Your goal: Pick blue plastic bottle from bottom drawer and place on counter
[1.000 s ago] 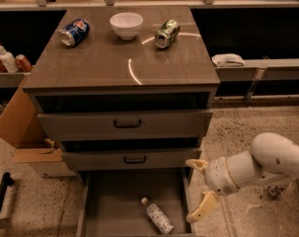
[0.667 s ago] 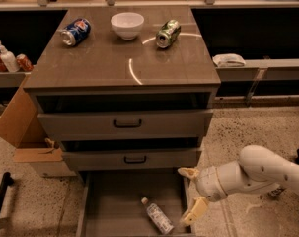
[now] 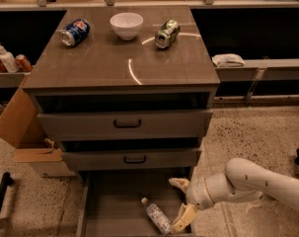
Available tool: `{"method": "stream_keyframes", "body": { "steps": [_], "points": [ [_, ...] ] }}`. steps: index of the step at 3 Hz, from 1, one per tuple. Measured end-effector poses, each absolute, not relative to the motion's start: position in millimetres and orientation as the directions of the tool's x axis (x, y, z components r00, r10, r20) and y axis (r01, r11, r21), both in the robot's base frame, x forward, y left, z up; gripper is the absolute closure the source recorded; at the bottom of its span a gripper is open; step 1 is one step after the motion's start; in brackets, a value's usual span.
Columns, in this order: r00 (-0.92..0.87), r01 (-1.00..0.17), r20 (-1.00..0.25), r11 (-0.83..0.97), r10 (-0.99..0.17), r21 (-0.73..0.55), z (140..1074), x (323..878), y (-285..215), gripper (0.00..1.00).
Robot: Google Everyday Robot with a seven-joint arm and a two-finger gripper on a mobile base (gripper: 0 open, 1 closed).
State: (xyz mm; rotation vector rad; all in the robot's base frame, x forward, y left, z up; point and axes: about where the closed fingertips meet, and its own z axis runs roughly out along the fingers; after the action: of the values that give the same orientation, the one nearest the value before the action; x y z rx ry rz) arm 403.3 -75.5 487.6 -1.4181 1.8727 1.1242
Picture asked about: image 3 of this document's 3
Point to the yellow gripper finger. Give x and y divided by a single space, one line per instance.
180 183
186 216

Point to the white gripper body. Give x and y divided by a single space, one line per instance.
197 192

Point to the clear plastic water bottle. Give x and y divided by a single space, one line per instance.
158 217

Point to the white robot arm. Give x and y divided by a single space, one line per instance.
242 180

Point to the grey middle drawer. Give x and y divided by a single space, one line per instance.
134 159

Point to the grey top drawer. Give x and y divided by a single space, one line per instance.
125 125

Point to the grey open bottom drawer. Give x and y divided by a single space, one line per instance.
112 205

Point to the grey drawer cabinet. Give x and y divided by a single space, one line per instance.
107 74

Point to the white pump bottle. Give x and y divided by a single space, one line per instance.
8 60

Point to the folded white cloth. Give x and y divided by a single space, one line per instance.
228 60

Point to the grey right shelf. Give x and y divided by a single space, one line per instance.
261 70

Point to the grey shelf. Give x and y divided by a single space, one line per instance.
12 80
261 70

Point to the green soda can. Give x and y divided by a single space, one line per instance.
167 34

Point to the white ceramic bowl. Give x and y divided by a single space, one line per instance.
126 26

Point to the cardboard box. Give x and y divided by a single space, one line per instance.
20 128

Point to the blue pepsi can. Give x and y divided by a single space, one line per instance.
74 32

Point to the red soda can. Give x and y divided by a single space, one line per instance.
24 63

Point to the grey left shelf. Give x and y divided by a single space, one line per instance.
12 80

